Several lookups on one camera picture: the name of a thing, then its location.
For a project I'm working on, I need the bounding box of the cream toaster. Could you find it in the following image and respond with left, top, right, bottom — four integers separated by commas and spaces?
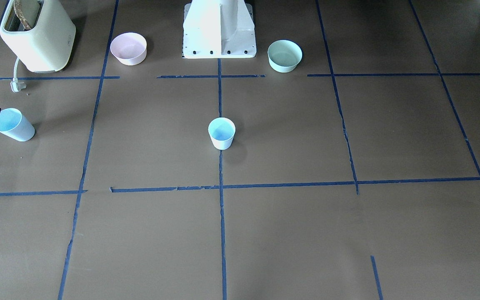
0, 0, 76, 73

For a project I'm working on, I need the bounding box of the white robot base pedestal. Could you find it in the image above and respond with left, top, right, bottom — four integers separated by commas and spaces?
182, 0, 257, 59

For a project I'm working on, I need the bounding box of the bread slice in toaster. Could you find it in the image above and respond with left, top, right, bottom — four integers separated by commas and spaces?
13, 0, 42, 30

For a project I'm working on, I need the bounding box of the pink bowl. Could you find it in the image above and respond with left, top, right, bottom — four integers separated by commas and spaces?
109, 32, 148, 66

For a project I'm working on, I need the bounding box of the white power plug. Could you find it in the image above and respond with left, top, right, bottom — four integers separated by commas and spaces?
11, 80, 27, 93

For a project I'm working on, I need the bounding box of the green bowl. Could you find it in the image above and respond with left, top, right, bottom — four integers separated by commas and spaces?
267, 40, 303, 73

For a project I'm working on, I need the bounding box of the light blue cup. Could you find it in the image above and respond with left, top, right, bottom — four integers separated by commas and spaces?
0, 108, 35, 142
207, 117, 236, 150

